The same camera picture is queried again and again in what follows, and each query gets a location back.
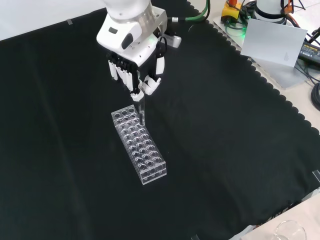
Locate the yellow stop button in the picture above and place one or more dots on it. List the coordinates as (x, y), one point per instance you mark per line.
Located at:
(231, 11)

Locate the black power adapter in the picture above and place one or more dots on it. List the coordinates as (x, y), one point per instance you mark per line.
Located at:
(310, 51)

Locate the pale grey board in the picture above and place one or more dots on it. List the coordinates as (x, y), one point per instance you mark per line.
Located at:
(272, 42)

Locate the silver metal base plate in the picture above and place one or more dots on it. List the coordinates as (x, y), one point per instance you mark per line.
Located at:
(282, 75)

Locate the clear round glass flask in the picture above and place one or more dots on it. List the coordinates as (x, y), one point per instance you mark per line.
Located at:
(291, 230)

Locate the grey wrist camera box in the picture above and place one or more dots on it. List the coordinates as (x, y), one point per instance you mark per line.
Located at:
(172, 40)

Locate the clear plastic test tube rack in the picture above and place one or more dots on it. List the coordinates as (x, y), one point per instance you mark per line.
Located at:
(140, 145)

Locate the clear glass test tube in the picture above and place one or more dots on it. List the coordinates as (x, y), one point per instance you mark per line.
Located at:
(142, 112)

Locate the grey tape strip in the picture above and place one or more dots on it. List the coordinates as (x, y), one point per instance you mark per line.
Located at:
(70, 22)
(317, 175)

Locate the black bench cloth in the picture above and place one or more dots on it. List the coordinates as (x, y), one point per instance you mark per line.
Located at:
(75, 137)

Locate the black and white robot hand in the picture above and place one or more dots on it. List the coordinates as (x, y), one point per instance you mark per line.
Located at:
(130, 50)

